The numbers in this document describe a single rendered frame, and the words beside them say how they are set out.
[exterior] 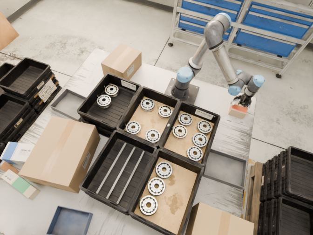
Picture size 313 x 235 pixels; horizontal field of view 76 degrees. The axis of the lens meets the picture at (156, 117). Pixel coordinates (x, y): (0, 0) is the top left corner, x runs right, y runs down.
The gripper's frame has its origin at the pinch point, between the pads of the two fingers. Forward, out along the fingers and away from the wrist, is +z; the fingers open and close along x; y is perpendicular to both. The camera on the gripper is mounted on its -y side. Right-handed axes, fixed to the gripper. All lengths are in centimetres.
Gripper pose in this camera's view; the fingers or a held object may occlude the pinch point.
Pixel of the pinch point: (239, 106)
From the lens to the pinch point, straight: 178.4
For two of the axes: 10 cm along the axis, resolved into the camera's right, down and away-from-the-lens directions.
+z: -0.5, 5.2, 8.5
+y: -3.5, 7.9, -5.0
